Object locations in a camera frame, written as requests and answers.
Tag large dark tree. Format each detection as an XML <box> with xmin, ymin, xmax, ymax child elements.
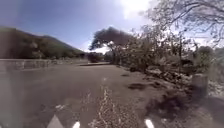
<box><xmin>88</xmin><ymin>26</ymin><xmax>134</xmax><ymax>64</ymax></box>

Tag dry grass strip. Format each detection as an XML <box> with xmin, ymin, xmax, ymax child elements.
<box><xmin>89</xmin><ymin>87</ymin><xmax>141</xmax><ymax>128</ymax></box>

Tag roadside bushes and trees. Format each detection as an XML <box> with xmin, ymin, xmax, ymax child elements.
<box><xmin>113</xmin><ymin>0</ymin><xmax>224</xmax><ymax>84</ymax></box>

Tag grey asphalt road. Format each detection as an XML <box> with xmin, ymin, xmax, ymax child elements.
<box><xmin>0</xmin><ymin>62</ymin><xmax>224</xmax><ymax>128</ymax></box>

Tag rubble and rocks verge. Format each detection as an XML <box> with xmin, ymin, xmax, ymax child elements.
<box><xmin>128</xmin><ymin>64</ymin><xmax>224</xmax><ymax>101</ymax></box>

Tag robot's own part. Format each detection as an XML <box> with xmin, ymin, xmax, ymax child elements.
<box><xmin>144</xmin><ymin>118</ymin><xmax>155</xmax><ymax>128</ymax></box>
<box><xmin>72</xmin><ymin>121</ymin><xmax>81</xmax><ymax>128</ymax></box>

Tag wooded hill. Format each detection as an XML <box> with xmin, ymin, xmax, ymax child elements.
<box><xmin>0</xmin><ymin>27</ymin><xmax>86</xmax><ymax>61</ymax></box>

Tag low stone wall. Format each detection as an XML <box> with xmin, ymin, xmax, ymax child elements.
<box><xmin>0</xmin><ymin>58</ymin><xmax>90</xmax><ymax>71</ymax></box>

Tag grey stone post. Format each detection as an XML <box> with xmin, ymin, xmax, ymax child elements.
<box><xmin>191</xmin><ymin>73</ymin><xmax>210</xmax><ymax>100</ymax></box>

